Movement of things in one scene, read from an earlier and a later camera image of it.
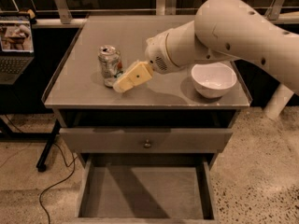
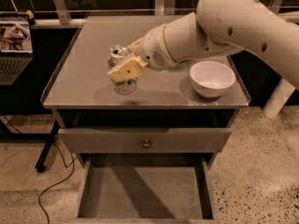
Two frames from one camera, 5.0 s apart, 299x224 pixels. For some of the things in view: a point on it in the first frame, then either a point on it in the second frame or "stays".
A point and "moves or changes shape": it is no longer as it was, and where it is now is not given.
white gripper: [156, 53] → [151, 49]
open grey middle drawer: [145, 189] stays
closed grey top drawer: [145, 141] stays
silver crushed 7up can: [110, 61] moves or changes shape
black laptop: [17, 50] stays
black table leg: [41, 166] stays
